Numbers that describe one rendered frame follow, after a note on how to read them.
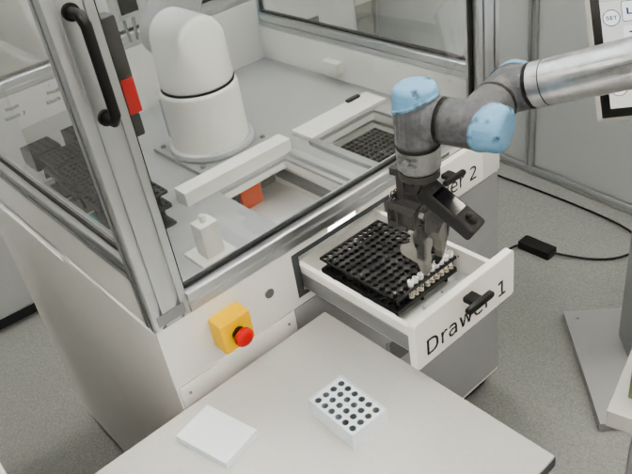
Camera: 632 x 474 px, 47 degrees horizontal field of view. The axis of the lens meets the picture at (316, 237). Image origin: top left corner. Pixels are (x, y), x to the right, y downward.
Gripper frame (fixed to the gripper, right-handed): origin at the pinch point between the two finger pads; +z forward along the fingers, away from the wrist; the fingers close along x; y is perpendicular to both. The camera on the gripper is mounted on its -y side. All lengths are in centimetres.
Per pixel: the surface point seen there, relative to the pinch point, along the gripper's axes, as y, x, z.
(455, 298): -4.6, 0.6, 5.7
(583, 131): 44, -179, 68
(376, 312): 8.3, 8.2, 9.2
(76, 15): 32, 36, -55
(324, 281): 22.9, 5.9, 9.1
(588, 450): -14, -52, 98
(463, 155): 21, -45, 6
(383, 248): 17.8, -7.7, 7.8
